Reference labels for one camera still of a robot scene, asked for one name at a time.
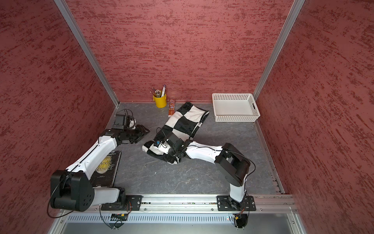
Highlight black white checkered pillowcase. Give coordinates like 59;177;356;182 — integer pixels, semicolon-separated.
142;102;209;164

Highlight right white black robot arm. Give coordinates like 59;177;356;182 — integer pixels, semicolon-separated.
158;134;251;211

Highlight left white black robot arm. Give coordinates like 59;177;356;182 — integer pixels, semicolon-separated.
47;124;149;212

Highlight yellow pencil cup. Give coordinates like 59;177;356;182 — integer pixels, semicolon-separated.
153;95;167;108

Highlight bundle of pencils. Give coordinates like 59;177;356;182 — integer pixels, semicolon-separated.
150;85;167;98

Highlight dark hardcover book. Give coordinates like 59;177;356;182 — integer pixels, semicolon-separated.
90;151;121;188

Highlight white perforated plastic basket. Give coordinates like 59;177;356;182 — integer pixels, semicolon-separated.
212;93;261;122

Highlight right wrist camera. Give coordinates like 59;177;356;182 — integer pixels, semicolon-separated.
154;140;165;148

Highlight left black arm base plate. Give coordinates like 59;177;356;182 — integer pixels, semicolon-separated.
101;195;143;212

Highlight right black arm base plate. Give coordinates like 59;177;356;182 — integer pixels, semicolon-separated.
216;195;256;212

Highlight aluminium front rail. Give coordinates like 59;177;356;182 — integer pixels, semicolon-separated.
81;193;299;214

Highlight left aluminium corner post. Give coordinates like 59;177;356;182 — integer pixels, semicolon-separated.
54;0;120;108

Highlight aluminium corner post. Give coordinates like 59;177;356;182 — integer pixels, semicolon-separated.
54;0;120;108
253;0;305;100

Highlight right aluminium corner post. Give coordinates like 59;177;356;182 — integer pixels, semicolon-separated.
253;0;305;100

